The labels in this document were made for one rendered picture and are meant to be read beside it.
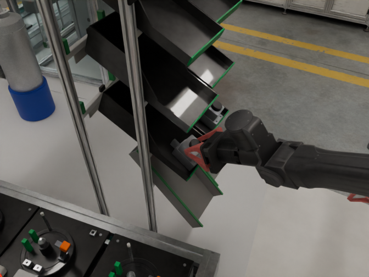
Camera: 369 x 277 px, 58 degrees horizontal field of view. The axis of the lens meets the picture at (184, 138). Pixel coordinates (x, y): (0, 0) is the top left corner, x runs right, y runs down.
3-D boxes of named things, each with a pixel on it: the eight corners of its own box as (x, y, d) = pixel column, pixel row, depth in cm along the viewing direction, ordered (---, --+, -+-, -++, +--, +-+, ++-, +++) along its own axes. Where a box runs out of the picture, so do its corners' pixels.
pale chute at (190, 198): (213, 195, 103) (223, 193, 100) (192, 228, 95) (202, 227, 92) (156, 125, 97) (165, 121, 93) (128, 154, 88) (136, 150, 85)
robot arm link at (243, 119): (282, 190, 62) (307, 156, 64) (261, 149, 55) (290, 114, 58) (235, 170, 71) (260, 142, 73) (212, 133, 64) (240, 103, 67)
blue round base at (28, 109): (62, 104, 156) (54, 77, 146) (41, 125, 146) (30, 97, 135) (34, 97, 160) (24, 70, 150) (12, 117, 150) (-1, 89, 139)
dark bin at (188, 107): (214, 101, 79) (229, 81, 73) (186, 133, 71) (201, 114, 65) (122, 28, 80) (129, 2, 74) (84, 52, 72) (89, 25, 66)
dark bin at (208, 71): (230, 68, 89) (245, 48, 83) (208, 94, 81) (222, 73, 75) (149, 4, 90) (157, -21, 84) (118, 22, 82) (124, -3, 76)
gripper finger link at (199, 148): (174, 144, 77) (206, 147, 71) (192, 129, 81) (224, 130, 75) (183, 169, 80) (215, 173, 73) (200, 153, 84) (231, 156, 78)
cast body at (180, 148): (199, 161, 86) (211, 148, 80) (189, 171, 83) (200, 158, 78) (176, 138, 87) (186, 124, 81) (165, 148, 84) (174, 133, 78)
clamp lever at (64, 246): (68, 253, 88) (71, 243, 83) (63, 260, 87) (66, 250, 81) (56, 247, 88) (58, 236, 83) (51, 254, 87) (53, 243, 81)
